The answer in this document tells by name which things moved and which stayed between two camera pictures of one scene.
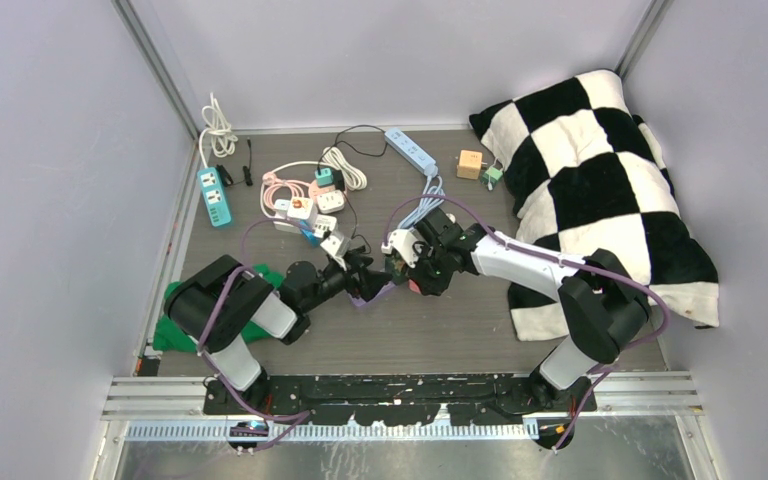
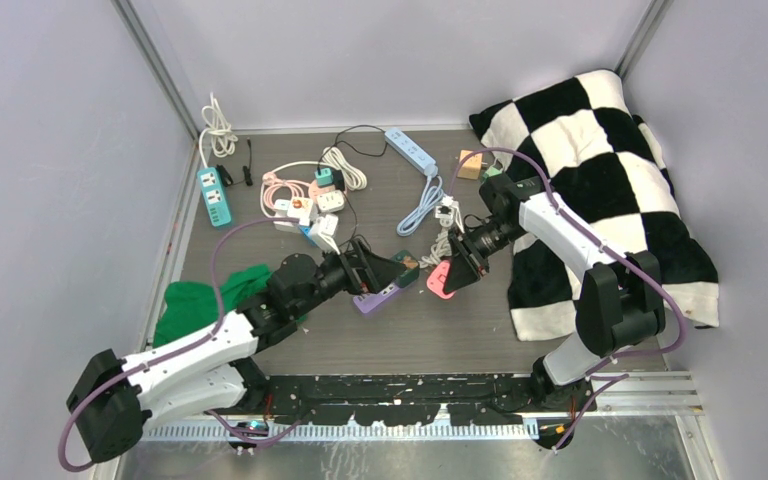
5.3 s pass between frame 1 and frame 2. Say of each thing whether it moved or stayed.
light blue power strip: stayed
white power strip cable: stayed
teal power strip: stayed
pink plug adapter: moved
